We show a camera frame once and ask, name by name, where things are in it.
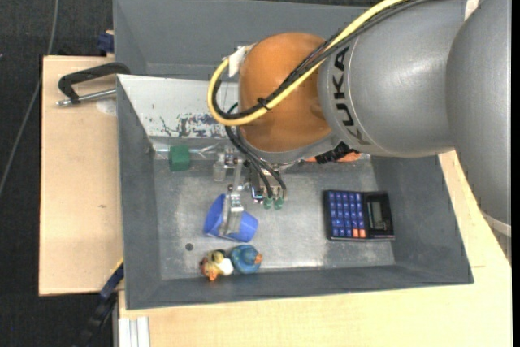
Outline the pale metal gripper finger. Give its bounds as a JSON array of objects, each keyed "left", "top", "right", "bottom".
[
  {"left": 213, "top": 152, "right": 228, "bottom": 182},
  {"left": 220, "top": 157, "right": 245, "bottom": 238}
]

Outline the blue plastic cup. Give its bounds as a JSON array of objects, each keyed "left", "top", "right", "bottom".
[{"left": 202, "top": 193, "right": 260, "bottom": 243}]

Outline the green cube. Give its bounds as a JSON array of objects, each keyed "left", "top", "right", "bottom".
[{"left": 168, "top": 144, "right": 192, "bottom": 172}]

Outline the blue toy duck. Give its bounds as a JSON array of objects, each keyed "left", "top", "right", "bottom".
[{"left": 229, "top": 244, "right": 264, "bottom": 275}]

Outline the yellow and white toy duck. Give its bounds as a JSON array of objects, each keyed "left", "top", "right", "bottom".
[{"left": 198, "top": 249, "right": 235, "bottom": 282}]

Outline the grey metal bin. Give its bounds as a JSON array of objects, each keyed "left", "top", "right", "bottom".
[{"left": 111, "top": 0, "right": 475, "bottom": 310}]

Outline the blue and black calculator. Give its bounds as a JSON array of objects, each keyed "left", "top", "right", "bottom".
[{"left": 322, "top": 189, "right": 397, "bottom": 243}]

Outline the pale cardboard board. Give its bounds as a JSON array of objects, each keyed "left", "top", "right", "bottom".
[{"left": 38, "top": 54, "right": 125, "bottom": 297}]

